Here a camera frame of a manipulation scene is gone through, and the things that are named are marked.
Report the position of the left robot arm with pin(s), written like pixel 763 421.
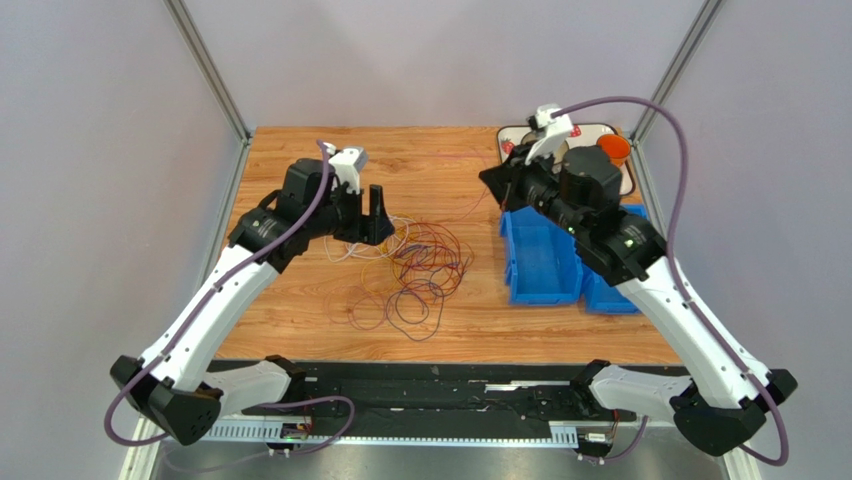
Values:
pixel 170 383

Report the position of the orange mug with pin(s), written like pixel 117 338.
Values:
pixel 617 148

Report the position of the left blue plastic bin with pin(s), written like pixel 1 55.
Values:
pixel 542 268

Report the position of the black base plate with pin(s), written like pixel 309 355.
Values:
pixel 449 399

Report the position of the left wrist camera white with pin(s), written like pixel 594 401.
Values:
pixel 347 163

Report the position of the left aluminium frame post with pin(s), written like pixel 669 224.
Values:
pixel 193 38

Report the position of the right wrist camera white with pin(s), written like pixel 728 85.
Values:
pixel 552 126

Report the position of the slotted cable duct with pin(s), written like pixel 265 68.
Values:
pixel 291 430

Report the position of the right blue plastic bin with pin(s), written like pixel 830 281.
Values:
pixel 618 244

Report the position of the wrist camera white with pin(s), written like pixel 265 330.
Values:
pixel 347 163
pixel 552 126

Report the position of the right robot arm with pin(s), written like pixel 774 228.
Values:
pixel 726 395

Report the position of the aluminium frame post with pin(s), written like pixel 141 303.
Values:
pixel 193 38
pixel 700 26

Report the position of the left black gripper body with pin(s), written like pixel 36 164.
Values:
pixel 352 225

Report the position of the strawberry print tray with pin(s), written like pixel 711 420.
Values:
pixel 583 135

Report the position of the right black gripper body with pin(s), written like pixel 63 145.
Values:
pixel 509 186

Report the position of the blue plastic bin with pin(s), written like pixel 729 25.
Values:
pixel 618 244
pixel 542 268

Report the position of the right aluminium frame post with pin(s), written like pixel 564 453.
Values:
pixel 700 26

